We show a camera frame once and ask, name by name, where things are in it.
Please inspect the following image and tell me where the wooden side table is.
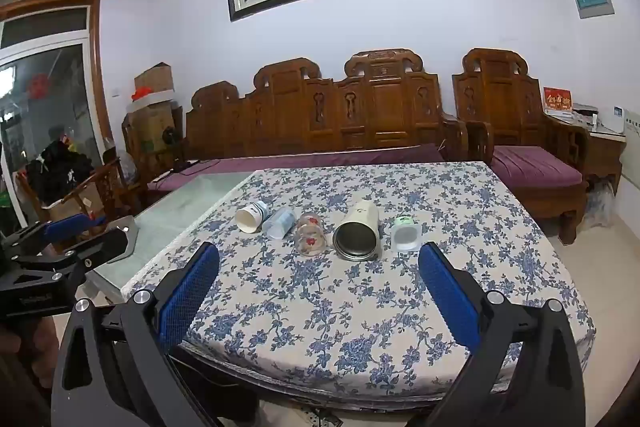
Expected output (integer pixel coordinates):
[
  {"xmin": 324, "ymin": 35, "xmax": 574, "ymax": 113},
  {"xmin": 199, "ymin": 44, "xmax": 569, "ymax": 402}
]
[{"xmin": 545, "ymin": 111, "xmax": 628, "ymax": 204}]

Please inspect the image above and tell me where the white paper cup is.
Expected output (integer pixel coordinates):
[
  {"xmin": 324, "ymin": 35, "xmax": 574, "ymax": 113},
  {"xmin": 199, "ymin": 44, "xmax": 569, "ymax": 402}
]
[{"xmin": 235, "ymin": 201, "xmax": 271, "ymax": 234}]

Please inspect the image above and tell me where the cream steel tumbler cup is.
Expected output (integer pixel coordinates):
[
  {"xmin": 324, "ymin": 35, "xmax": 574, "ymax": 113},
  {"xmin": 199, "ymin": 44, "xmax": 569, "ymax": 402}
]
[{"xmin": 332, "ymin": 200, "xmax": 384, "ymax": 263}]

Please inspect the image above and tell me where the clear plastic cup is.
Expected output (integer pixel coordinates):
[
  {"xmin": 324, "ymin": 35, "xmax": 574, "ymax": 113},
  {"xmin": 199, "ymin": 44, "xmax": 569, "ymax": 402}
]
[{"xmin": 263, "ymin": 207, "xmax": 296, "ymax": 241}]

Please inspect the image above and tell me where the small cardboard box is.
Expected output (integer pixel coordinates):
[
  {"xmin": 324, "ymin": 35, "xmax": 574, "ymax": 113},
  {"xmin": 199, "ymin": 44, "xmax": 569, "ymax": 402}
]
[{"xmin": 134, "ymin": 63, "xmax": 175, "ymax": 96}]

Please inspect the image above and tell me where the blue floral tablecloth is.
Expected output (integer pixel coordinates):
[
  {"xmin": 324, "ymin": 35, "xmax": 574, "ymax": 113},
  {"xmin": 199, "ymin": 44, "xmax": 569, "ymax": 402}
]
[{"xmin": 120, "ymin": 161, "xmax": 597, "ymax": 400}]

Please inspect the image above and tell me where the carved wooden sofa bench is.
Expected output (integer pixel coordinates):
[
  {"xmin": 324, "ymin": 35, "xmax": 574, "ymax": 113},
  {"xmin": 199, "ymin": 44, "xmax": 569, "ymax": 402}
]
[{"xmin": 122, "ymin": 48, "xmax": 493, "ymax": 208}]

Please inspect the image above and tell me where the long purple seat cushion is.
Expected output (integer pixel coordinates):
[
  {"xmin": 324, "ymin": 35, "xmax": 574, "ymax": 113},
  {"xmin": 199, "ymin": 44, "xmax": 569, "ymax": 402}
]
[{"xmin": 147, "ymin": 143, "xmax": 447, "ymax": 194}]

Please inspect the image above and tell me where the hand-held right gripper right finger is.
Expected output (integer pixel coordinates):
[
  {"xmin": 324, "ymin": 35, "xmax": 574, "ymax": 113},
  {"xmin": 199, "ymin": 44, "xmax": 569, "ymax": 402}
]
[{"xmin": 417, "ymin": 242, "xmax": 587, "ymax": 427}]

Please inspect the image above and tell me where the square purple seat cushion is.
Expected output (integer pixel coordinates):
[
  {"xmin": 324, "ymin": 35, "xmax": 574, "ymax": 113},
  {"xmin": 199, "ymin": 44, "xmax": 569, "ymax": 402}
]
[{"xmin": 492, "ymin": 145, "xmax": 584, "ymax": 188}]

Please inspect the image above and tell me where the large cardboard box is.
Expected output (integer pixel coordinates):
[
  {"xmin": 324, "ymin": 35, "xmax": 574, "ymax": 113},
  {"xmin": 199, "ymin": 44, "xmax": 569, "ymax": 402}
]
[{"xmin": 125, "ymin": 99, "xmax": 184, "ymax": 154}]

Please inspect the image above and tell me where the glass cup with red print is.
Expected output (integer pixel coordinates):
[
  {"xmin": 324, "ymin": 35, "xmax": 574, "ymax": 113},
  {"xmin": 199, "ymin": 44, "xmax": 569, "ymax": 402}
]
[{"xmin": 293, "ymin": 212, "xmax": 327, "ymax": 257}]

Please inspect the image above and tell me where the white box device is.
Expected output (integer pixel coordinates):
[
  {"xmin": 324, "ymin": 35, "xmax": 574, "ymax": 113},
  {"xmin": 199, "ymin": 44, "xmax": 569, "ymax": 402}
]
[{"xmin": 597, "ymin": 107, "xmax": 626, "ymax": 136}]

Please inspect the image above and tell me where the red desk calendar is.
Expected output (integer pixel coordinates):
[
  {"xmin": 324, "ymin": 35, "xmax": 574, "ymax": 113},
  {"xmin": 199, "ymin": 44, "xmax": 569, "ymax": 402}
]
[{"xmin": 542, "ymin": 87, "xmax": 574, "ymax": 116}]

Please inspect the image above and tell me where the carved wooden armchair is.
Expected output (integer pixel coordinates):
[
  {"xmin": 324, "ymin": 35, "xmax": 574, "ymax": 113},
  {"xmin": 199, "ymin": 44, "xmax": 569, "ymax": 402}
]
[{"xmin": 452, "ymin": 48, "xmax": 592, "ymax": 246}]

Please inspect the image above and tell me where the pile of dark clothes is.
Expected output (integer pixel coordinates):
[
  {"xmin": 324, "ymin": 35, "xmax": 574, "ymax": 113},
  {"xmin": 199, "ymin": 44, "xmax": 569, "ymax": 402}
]
[{"xmin": 25, "ymin": 141, "xmax": 96, "ymax": 204}]

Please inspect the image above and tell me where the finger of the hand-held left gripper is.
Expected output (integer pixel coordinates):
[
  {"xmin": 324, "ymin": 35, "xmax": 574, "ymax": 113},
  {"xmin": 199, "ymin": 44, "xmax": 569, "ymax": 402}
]
[
  {"xmin": 0, "ymin": 213, "xmax": 108, "ymax": 260},
  {"xmin": 0, "ymin": 216, "xmax": 139, "ymax": 295}
]

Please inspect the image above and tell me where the clear plastic bag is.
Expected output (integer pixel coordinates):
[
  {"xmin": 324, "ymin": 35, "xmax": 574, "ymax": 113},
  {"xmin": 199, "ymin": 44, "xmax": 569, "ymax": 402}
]
[{"xmin": 582, "ymin": 179, "xmax": 617, "ymax": 229}]

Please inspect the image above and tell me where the wood framed glass door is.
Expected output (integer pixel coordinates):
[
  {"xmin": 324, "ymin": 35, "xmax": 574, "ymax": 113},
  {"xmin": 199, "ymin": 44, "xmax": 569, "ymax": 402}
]
[{"xmin": 0, "ymin": 0, "xmax": 117, "ymax": 230}]

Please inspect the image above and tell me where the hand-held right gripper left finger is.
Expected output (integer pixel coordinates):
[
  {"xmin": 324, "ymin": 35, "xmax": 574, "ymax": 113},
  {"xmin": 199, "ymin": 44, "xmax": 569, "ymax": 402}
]
[{"xmin": 50, "ymin": 242, "xmax": 221, "ymax": 427}]

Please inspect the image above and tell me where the small white green cup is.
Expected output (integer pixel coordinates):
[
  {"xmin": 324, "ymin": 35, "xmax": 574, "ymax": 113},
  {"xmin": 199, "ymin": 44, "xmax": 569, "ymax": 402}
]
[{"xmin": 390, "ymin": 215, "xmax": 424, "ymax": 253}]

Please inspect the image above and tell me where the red window decoration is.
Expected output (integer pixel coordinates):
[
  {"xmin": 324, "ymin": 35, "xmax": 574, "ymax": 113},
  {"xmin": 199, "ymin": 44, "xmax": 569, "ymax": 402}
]
[{"xmin": 27, "ymin": 74, "xmax": 51, "ymax": 100}]

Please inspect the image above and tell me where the small black fan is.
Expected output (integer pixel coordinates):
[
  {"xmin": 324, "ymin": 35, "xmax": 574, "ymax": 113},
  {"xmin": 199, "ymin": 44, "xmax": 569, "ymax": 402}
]
[{"xmin": 161, "ymin": 127, "xmax": 182, "ymax": 172}]

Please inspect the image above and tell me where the low wooden chair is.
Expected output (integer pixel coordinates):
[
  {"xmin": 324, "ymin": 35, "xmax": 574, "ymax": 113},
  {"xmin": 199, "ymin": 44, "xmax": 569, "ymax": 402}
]
[{"xmin": 17, "ymin": 157, "xmax": 132, "ymax": 239}]

